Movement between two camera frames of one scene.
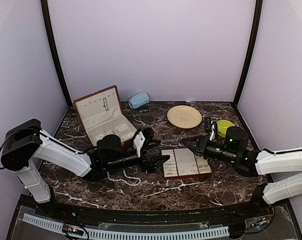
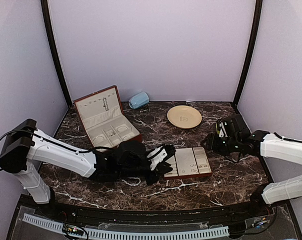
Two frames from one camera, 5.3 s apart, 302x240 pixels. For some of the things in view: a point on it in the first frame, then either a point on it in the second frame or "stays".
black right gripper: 201,145 -> 210,144
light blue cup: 138,100 stays
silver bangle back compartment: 122,129 stays
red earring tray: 183,163 stays
